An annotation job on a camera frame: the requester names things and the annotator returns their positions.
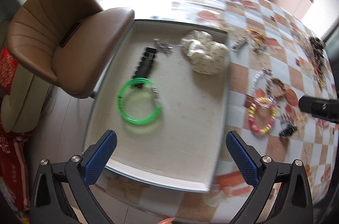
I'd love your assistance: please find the black small claw clip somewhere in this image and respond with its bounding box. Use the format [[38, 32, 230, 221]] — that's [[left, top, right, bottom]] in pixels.
[[279, 124, 298, 137]]

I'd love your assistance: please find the brown braided bracelet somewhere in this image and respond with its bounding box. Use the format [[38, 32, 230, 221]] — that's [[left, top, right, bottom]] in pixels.
[[266, 77, 287, 101]]

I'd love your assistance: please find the gold bunny hair clip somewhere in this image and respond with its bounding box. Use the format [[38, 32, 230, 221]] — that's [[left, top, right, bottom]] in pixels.
[[252, 40, 267, 53]]

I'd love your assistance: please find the silver bar hair clip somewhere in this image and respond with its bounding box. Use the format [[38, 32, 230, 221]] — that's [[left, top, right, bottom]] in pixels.
[[232, 37, 248, 52]]

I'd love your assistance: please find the white dotted scrunchie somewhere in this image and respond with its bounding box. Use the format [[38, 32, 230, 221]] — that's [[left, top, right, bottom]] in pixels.
[[179, 30, 229, 75]]

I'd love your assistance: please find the green plastic bangle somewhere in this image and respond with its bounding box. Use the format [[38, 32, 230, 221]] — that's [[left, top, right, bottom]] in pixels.
[[117, 78, 163, 125]]

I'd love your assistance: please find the black wavy hair clip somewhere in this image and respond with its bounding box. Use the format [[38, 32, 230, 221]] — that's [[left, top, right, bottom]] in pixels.
[[132, 47, 157, 79]]

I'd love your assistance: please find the silver rhinestone small clip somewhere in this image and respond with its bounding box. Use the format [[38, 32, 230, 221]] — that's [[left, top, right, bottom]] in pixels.
[[153, 38, 173, 54]]

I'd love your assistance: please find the person's left hand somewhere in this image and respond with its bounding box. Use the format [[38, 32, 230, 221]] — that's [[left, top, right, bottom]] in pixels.
[[157, 217, 175, 224]]

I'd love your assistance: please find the leopard print scrunchie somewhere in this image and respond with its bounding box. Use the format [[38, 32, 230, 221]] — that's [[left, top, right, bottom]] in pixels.
[[308, 36, 326, 58]]

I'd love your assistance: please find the checkered patterned tablecloth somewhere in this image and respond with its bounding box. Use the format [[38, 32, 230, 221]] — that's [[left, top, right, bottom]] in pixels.
[[97, 0, 338, 223]]

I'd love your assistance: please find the grey shallow tray box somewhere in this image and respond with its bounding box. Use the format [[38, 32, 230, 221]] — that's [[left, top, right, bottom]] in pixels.
[[84, 20, 230, 192]]

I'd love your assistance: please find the brown leather chair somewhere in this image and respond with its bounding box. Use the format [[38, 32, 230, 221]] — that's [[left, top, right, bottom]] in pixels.
[[7, 0, 135, 98]]

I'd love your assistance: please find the brown spiral hair tie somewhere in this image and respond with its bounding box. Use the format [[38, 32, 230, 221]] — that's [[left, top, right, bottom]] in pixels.
[[312, 55, 326, 76]]

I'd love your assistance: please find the pink yellow bead bracelet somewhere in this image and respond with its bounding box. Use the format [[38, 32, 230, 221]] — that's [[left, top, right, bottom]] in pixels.
[[247, 97, 278, 136]]

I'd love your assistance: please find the clear bead chain keyring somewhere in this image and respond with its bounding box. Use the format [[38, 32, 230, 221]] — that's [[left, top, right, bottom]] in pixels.
[[250, 68, 276, 108]]

